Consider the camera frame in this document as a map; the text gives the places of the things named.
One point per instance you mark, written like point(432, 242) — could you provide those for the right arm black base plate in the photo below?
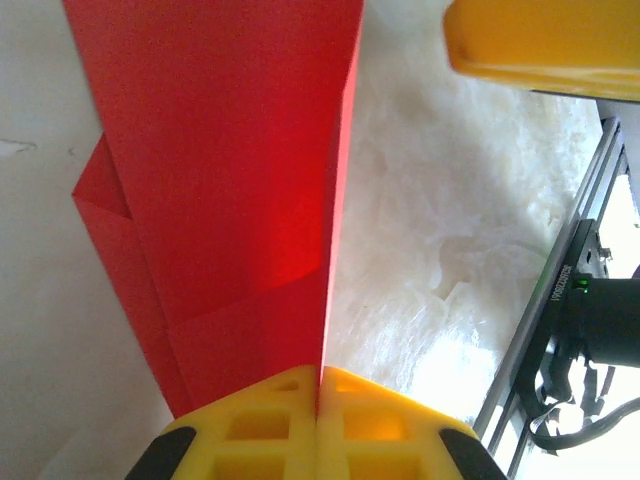
point(590, 240)

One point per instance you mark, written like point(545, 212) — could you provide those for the red square paper sheet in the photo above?
point(225, 150)

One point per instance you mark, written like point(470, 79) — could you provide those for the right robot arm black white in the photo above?
point(610, 325)

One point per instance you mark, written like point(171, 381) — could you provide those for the long aluminium mounting rail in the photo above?
point(587, 200)

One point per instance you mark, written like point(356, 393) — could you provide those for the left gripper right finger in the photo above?
point(385, 440)

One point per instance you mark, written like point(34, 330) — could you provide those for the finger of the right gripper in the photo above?
point(550, 35)

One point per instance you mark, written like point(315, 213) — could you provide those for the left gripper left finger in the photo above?
point(260, 440)

